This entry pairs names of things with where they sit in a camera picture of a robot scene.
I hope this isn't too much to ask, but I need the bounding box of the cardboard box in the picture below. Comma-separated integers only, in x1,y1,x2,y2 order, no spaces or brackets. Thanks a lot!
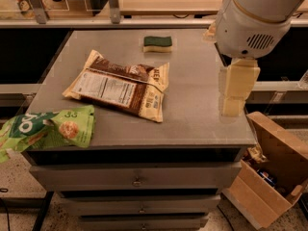
223,112,308,229

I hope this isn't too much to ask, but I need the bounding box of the blue item in box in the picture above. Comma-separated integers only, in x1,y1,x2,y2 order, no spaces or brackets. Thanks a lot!
257,169,277,187

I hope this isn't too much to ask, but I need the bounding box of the grey metal bracket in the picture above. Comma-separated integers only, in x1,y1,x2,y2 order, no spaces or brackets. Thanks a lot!
109,0,121,24
30,0,48,24

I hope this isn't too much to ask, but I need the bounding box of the middle drawer knob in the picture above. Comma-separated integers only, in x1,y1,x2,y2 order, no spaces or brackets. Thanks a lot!
138,207,146,215

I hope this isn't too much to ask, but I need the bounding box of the brown chip bag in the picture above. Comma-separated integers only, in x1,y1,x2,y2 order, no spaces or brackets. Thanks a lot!
63,50,169,122

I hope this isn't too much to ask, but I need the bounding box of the grey metal bracket right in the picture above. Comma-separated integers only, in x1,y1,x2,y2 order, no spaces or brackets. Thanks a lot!
109,0,121,24

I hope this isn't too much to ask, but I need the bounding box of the grey metal bracket left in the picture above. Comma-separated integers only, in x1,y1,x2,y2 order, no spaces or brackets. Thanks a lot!
30,0,48,24

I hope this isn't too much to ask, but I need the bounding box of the green yellow sponge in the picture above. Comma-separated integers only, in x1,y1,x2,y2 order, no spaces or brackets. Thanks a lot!
143,36,172,53

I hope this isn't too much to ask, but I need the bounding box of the black cable on floor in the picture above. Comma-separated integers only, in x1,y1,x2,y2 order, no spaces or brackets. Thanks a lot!
0,187,12,231

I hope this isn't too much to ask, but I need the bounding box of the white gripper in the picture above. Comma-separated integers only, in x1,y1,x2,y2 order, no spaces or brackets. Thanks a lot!
203,0,292,117

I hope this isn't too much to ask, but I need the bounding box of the grey drawer cabinet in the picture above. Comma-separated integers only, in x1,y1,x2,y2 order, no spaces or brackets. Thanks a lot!
23,29,255,231

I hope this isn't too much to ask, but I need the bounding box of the top drawer knob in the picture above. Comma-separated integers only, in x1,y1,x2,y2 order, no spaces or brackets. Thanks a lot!
132,177,142,188

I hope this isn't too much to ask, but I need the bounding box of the colourful package on shelf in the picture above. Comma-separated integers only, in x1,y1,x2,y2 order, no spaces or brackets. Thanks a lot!
17,0,34,17

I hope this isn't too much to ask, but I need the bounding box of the green rice chip bag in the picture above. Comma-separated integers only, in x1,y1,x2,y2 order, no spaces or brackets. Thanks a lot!
0,105,95,163

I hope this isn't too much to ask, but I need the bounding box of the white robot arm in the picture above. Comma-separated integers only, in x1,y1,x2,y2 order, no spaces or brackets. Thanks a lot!
204,0,305,116

